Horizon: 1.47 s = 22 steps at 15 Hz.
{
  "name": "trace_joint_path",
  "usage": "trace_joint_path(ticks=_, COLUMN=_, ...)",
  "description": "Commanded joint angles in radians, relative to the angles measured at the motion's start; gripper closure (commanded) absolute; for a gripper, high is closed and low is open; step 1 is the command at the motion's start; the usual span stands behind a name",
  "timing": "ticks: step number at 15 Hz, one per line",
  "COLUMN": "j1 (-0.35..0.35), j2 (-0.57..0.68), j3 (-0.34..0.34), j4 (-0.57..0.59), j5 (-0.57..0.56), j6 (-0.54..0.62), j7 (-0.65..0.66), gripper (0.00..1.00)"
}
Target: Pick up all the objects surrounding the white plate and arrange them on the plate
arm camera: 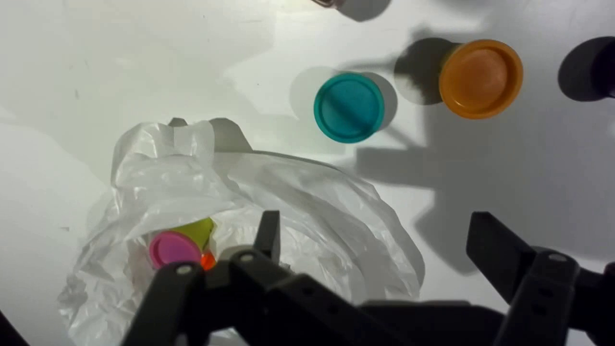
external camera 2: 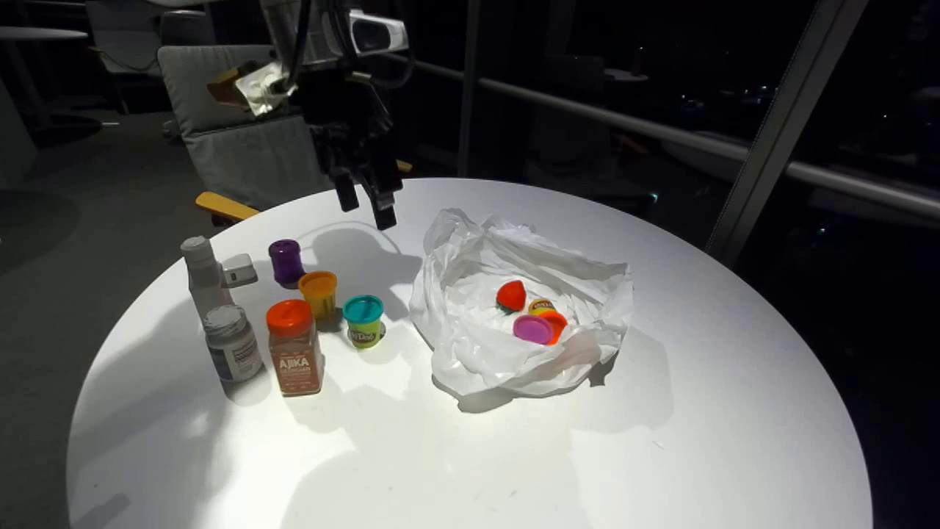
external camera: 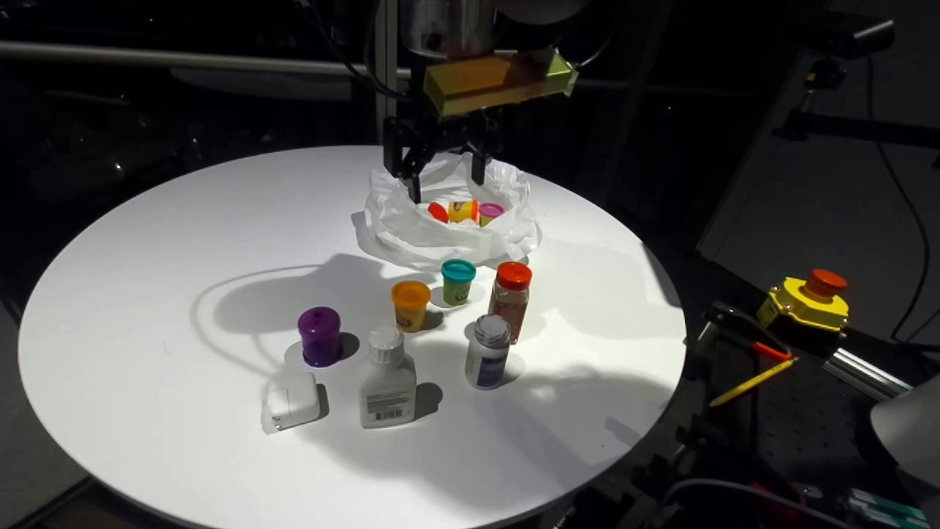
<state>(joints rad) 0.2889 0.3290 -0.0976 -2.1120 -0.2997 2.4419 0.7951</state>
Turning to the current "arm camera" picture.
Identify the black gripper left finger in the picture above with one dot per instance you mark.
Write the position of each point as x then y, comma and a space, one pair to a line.
270, 300

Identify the teal play dough tub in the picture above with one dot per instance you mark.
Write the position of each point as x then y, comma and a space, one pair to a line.
349, 106

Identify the yellow tub with pink lid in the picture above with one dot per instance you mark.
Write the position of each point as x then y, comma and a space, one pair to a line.
174, 248

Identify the orange play dough tub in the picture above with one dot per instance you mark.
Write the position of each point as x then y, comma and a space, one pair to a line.
482, 79

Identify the white plastic bag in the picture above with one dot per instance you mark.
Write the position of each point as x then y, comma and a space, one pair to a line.
320, 212

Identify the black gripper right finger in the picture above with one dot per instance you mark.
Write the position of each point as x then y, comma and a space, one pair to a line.
551, 294

